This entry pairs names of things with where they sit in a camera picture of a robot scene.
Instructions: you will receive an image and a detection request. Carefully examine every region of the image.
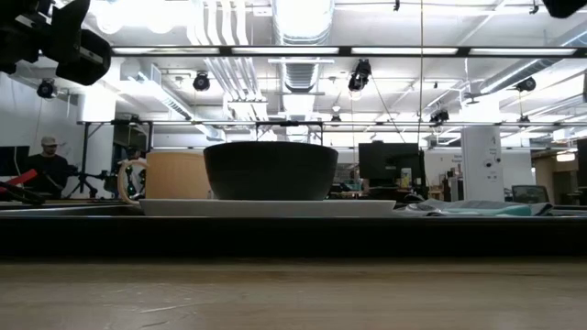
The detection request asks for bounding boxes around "white pillar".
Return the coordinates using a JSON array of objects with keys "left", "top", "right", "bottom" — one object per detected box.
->
[{"left": 460, "top": 126, "right": 505, "bottom": 203}]

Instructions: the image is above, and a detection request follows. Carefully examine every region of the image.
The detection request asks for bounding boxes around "silver ventilation duct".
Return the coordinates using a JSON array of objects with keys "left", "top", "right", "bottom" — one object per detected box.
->
[{"left": 271, "top": 0, "right": 337, "bottom": 94}]

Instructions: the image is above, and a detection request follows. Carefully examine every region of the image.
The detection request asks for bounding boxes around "black computer monitor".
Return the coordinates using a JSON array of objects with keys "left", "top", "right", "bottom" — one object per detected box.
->
[{"left": 358, "top": 142, "right": 426, "bottom": 190}]

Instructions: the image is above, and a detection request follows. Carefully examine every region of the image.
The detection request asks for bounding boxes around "teal handled cutlery piece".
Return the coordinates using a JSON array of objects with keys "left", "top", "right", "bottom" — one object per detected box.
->
[{"left": 404, "top": 202, "right": 534, "bottom": 217}]

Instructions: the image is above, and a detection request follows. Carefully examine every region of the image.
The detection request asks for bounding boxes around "black serving tray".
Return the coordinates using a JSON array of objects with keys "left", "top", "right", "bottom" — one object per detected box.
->
[{"left": 0, "top": 201, "right": 587, "bottom": 260}]

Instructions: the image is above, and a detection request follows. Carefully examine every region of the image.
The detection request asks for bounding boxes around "grey napkin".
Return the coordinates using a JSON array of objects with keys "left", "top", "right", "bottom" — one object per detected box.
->
[{"left": 395, "top": 197, "right": 555, "bottom": 218}]

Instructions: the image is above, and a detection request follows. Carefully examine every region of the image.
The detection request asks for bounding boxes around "thin hanging cable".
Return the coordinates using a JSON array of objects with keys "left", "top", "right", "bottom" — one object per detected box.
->
[{"left": 417, "top": 0, "right": 426, "bottom": 148}]

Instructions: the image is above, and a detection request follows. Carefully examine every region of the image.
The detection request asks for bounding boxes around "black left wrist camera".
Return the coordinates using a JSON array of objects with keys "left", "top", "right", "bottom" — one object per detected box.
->
[{"left": 54, "top": 28, "right": 113, "bottom": 87}]

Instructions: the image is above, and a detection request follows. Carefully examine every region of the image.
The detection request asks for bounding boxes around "white plate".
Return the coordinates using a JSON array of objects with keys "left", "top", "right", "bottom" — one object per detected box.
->
[{"left": 138, "top": 198, "right": 398, "bottom": 218}]

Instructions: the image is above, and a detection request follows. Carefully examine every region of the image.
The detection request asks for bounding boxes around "person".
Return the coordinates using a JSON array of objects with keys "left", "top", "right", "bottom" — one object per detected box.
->
[{"left": 22, "top": 135, "right": 71, "bottom": 197}]

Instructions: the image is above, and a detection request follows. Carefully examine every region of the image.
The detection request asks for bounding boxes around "tan ceramic mug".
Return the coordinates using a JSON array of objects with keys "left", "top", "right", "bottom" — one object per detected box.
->
[{"left": 116, "top": 151, "right": 213, "bottom": 206}]

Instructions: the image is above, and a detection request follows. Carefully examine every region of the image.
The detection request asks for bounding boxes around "red bar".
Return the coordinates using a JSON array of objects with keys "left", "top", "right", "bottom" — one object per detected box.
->
[{"left": 0, "top": 168, "right": 39, "bottom": 187}]

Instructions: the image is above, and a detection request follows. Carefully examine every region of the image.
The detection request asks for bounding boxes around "dark office chair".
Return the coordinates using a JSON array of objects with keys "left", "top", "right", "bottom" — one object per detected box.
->
[{"left": 510, "top": 184, "right": 548, "bottom": 204}]

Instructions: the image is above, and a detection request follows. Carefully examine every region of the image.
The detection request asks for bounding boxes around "black overhead frame bar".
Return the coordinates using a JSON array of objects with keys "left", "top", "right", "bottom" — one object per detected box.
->
[{"left": 109, "top": 45, "right": 587, "bottom": 58}]

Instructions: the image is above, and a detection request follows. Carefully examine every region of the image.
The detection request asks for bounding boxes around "black bowl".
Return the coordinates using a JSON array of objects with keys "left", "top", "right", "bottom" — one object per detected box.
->
[{"left": 203, "top": 140, "right": 340, "bottom": 202}]

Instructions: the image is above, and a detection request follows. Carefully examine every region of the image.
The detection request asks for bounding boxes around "black wall screen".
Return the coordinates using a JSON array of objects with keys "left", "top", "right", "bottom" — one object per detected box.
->
[{"left": 0, "top": 146, "right": 31, "bottom": 178}]

